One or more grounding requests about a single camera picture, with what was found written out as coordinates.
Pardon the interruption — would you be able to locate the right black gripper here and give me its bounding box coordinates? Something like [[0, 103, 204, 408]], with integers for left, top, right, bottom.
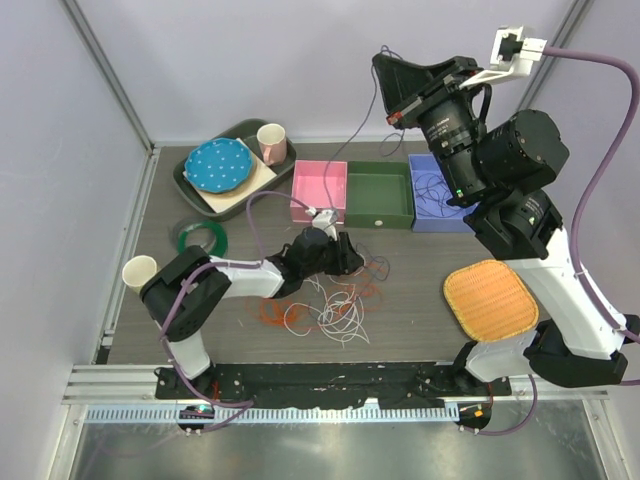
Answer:
[[374, 55, 489, 204]]

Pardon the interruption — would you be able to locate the orange thin cable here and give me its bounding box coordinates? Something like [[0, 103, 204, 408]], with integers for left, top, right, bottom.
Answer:
[[244, 277, 389, 331]]

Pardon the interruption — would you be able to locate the white thin cable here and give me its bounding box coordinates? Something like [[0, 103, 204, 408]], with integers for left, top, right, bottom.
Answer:
[[282, 274, 374, 349]]

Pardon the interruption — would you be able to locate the green plastic box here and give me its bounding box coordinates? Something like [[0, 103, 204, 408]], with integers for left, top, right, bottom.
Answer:
[[345, 161, 415, 230]]

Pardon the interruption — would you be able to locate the pink plastic box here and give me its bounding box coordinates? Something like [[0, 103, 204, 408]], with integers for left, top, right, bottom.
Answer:
[[291, 160, 348, 225]]

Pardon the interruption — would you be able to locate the blue plastic box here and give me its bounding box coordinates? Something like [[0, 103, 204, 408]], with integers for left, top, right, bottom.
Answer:
[[408, 154, 472, 234]]

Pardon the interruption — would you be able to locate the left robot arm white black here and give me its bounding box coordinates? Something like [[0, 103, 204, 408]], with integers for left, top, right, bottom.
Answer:
[[139, 227, 364, 399]]

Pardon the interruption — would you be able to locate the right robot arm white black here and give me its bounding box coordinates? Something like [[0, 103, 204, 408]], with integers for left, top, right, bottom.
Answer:
[[372, 53, 639, 395]]

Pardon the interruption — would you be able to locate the green tape roll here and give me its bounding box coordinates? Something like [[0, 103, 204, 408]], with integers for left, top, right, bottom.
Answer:
[[169, 218, 229, 257]]

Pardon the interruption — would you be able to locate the pink mug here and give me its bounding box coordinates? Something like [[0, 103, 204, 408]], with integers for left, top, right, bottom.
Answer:
[[256, 123, 287, 166]]

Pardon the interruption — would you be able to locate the beige square board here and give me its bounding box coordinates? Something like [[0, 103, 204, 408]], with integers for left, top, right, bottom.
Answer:
[[182, 138, 276, 213]]

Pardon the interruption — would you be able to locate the orange woven mat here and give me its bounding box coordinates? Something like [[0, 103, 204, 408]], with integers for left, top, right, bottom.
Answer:
[[443, 260, 539, 343]]

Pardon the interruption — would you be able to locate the blue dotted plate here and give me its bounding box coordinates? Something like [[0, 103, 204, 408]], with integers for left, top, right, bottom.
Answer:
[[184, 138, 253, 194]]

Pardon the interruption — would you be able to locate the dark green serving tray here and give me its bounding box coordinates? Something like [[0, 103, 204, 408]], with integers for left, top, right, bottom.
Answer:
[[172, 118, 297, 222]]

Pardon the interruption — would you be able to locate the yellow mug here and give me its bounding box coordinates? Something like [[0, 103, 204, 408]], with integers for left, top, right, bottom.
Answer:
[[121, 255, 158, 295]]

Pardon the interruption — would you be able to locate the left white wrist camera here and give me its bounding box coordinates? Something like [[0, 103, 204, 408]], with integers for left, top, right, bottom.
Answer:
[[305, 207, 339, 241]]

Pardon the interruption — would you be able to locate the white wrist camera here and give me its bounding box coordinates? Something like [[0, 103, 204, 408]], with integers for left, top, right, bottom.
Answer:
[[305, 207, 339, 241], [459, 26, 547, 90]]

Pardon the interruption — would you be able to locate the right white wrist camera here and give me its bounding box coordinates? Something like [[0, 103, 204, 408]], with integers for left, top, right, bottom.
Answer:
[[459, 26, 547, 90]]

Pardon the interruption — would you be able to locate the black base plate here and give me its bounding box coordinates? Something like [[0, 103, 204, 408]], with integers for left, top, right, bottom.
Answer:
[[154, 360, 514, 409]]

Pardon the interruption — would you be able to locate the white slotted cable duct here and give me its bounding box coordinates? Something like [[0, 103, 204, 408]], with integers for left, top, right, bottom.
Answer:
[[85, 402, 459, 426]]

